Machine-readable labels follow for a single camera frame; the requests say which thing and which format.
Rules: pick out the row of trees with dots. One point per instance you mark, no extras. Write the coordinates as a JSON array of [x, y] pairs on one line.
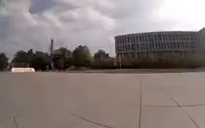
[[80, 58]]

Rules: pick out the grey stone slab plaza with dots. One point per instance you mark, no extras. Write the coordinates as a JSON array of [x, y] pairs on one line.
[[90, 96]]

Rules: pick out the grass strip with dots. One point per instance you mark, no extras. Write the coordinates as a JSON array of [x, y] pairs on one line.
[[140, 70]]

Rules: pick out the tall slim tower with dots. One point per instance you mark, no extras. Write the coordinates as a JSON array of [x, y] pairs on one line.
[[51, 46]]

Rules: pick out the curved grey office building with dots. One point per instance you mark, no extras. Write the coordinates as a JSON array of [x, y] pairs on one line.
[[156, 41]]

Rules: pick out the white low structure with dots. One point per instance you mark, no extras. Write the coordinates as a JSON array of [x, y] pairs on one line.
[[22, 70]]

